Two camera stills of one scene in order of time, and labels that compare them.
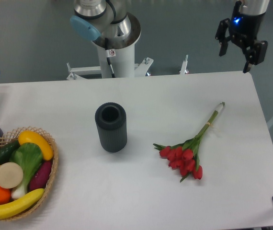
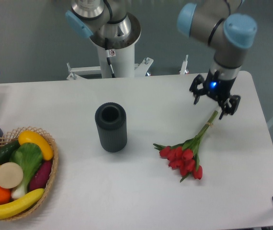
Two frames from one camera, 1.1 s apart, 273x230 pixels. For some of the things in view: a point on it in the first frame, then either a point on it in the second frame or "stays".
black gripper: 244,29 -> 218,89
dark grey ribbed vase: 110,118 stays
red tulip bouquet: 184,155 stays
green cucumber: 1,155 stays
